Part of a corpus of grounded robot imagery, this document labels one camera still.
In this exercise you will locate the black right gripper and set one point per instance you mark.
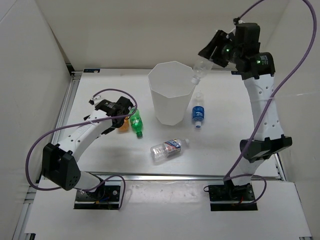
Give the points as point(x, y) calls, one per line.
point(218, 40)

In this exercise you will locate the green plastic soda bottle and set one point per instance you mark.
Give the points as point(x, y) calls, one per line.
point(136, 124)

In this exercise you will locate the orange juice bottle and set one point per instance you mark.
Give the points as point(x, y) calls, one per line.
point(125, 127)

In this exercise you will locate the clear unlabeled plastic bottle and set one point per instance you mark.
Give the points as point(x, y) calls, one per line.
point(200, 69)

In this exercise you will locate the blue label Pocari bottle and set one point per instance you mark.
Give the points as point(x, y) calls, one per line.
point(198, 110)

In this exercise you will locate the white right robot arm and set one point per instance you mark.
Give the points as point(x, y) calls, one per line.
point(268, 137)

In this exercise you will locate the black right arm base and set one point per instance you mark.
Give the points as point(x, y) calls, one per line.
point(223, 199)

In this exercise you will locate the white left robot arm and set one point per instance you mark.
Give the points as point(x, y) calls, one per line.
point(59, 161)

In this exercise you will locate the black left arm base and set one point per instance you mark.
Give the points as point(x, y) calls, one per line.
point(106, 197)

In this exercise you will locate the white octagonal plastic bin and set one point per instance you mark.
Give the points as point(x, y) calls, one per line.
point(171, 90)

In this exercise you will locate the blue right corner label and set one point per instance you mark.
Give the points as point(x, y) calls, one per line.
point(235, 73)

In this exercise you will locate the blue corner label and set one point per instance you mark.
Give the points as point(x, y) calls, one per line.
point(91, 70)
point(235, 73)

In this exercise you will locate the blue left corner label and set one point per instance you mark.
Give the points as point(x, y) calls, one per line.
point(91, 70)

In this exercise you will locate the clear bottle red blue label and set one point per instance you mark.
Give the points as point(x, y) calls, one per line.
point(168, 150)

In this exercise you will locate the aluminium table frame rail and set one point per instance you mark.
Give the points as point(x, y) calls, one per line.
point(167, 201)

